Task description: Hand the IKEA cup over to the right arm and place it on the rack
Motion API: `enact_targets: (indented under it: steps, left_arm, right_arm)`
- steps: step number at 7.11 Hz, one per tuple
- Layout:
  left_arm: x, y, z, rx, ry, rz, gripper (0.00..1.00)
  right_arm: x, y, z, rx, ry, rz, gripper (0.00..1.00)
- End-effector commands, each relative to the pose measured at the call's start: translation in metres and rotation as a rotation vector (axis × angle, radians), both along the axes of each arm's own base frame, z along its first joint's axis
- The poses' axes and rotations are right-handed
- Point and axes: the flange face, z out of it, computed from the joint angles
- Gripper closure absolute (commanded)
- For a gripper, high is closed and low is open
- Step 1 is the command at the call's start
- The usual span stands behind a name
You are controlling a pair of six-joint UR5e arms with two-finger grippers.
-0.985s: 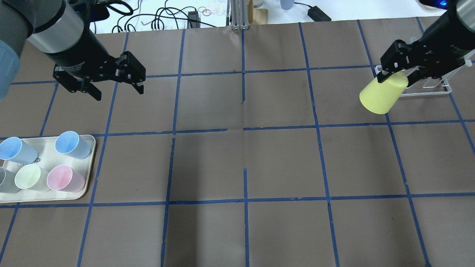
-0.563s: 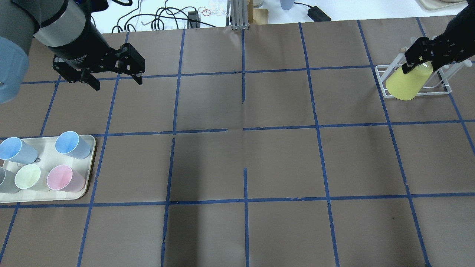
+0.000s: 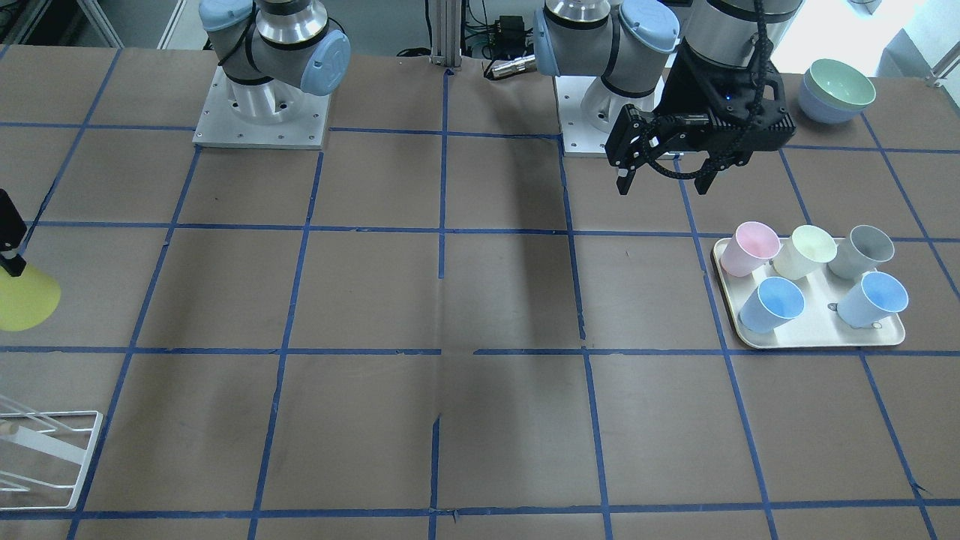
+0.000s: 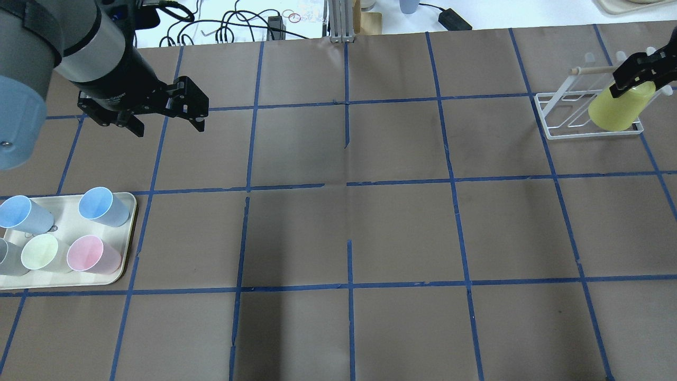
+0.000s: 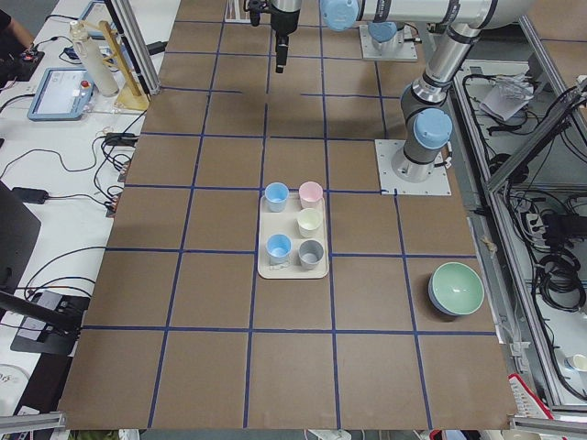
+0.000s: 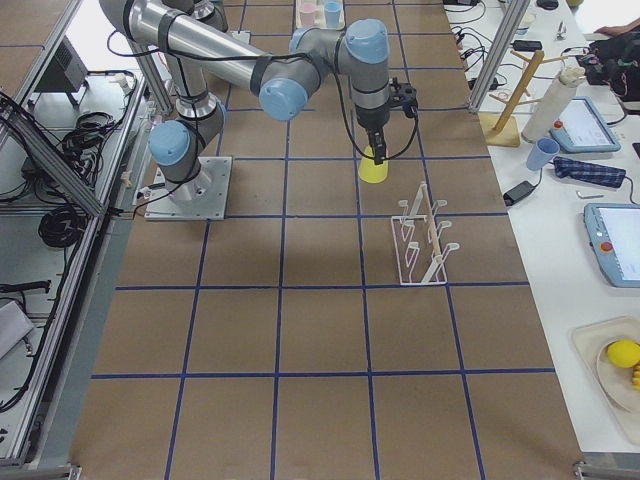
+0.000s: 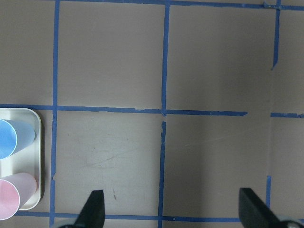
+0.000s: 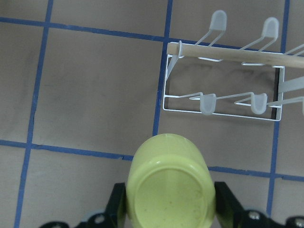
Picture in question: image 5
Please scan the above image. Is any pink plastic cup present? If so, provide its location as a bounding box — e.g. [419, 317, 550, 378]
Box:
[298, 181, 323, 208]

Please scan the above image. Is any green bowl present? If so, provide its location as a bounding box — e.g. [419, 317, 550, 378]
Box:
[428, 262, 484, 316]

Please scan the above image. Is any blue plastic cup front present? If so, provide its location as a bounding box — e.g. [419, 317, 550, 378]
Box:
[264, 181, 289, 213]

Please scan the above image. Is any cream plastic cup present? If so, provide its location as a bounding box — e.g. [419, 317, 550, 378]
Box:
[296, 208, 323, 237]

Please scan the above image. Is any black monitor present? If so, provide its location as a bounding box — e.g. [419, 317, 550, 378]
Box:
[0, 183, 41, 294]

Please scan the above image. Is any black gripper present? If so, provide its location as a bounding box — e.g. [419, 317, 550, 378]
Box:
[275, 33, 289, 73]

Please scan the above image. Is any blue plastic cup right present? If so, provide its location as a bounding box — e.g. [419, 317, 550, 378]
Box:
[266, 234, 292, 265]

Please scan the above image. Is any blue plastic cup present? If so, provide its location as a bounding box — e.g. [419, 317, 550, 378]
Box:
[264, 181, 289, 213]
[266, 234, 292, 265]

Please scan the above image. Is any black power adapter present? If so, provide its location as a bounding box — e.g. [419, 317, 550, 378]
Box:
[12, 187, 50, 204]

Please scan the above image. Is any crumpled paper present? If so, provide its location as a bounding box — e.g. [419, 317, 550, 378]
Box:
[480, 73, 534, 122]

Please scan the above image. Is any grey plastic cup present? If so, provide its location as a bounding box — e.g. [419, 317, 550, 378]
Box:
[298, 239, 325, 270]

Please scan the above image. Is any black camera stand base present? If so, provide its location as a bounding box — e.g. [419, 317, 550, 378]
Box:
[1, 290, 90, 356]

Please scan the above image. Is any teach pendant tablet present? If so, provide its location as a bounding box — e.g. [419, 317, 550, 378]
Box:
[28, 68, 94, 121]

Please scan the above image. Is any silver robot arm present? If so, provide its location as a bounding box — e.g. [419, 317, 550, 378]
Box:
[320, 0, 533, 182]
[269, 0, 302, 73]

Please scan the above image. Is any wooden stand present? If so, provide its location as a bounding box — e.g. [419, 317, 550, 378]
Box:
[82, 20, 149, 111]

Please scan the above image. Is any aluminium frame post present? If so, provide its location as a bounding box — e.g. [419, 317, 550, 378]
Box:
[105, 0, 161, 95]

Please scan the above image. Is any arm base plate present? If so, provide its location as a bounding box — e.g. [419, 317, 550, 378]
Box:
[375, 139, 451, 196]
[359, 22, 418, 62]

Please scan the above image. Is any cream plastic tray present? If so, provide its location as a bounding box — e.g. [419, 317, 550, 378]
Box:
[258, 192, 329, 280]

